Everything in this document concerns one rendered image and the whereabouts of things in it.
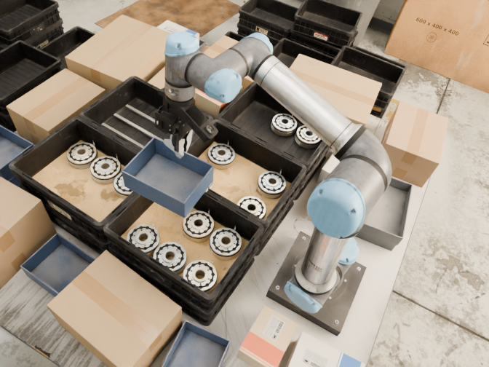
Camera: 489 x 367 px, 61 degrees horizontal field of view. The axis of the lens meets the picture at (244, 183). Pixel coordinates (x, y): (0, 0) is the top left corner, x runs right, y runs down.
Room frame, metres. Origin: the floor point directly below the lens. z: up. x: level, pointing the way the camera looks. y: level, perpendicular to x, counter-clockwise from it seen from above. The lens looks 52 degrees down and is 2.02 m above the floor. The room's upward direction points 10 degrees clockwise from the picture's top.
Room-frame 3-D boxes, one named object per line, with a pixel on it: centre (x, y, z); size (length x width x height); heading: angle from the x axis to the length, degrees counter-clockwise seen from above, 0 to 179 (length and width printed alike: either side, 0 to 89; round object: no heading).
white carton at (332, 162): (1.17, -0.39, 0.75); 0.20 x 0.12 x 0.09; 154
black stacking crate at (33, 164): (0.82, 0.52, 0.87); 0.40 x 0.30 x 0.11; 66
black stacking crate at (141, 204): (0.65, 0.15, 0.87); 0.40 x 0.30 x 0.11; 66
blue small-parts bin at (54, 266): (0.54, 0.53, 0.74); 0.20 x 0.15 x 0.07; 66
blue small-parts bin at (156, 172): (0.70, 0.21, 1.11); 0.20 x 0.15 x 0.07; 70
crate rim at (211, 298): (0.65, 0.15, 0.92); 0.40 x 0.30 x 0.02; 66
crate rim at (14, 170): (0.82, 0.52, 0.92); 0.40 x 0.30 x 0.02; 66
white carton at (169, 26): (1.86, 0.47, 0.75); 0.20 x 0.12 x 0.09; 68
